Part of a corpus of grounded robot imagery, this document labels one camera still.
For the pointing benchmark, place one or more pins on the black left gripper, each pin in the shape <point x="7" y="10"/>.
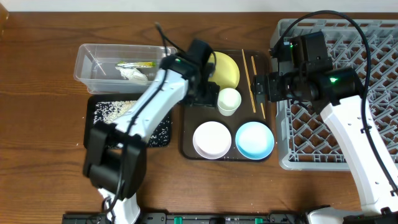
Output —
<point x="205" y="97"/>

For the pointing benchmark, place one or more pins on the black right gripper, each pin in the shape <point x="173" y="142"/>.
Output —
<point x="258" y="88"/>

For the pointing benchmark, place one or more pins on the white paper cup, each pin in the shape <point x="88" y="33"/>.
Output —
<point x="229" y="100"/>

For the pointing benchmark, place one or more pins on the yellow plastic plate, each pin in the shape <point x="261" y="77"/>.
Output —
<point x="226" y="74"/>

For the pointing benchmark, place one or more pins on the white bowl with crumbs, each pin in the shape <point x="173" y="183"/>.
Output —
<point x="212" y="140"/>

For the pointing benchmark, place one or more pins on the light blue bowl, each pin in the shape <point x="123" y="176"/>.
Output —
<point x="254" y="140"/>

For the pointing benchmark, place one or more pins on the green snack wrapper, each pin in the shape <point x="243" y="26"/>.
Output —
<point x="136" y="64"/>

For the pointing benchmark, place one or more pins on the white tissue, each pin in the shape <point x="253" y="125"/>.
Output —
<point x="132" y="74"/>

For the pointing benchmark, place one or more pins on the wooden chopstick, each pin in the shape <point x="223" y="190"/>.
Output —
<point x="248" y="81"/>
<point x="261" y="106"/>

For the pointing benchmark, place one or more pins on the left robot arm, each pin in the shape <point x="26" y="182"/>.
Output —
<point x="116" y="153"/>

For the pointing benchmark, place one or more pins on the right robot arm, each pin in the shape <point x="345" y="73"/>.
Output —
<point x="305" y="73"/>

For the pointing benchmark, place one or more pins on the dark brown serving tray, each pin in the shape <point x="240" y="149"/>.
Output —
<point x="193" y="116"/>

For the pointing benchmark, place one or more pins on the spilled rice pile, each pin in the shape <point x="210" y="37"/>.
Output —
<point x="108" y="111"/>

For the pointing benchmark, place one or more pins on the black plastic tray bin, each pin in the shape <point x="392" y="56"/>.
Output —
<point x="100" y="98"/>

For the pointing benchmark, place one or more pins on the clear plastic bin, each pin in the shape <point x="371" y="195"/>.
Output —
<point x="96" y="66"/>

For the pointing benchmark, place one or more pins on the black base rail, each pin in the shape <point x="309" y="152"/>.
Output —
<point x="162" y="218"/>

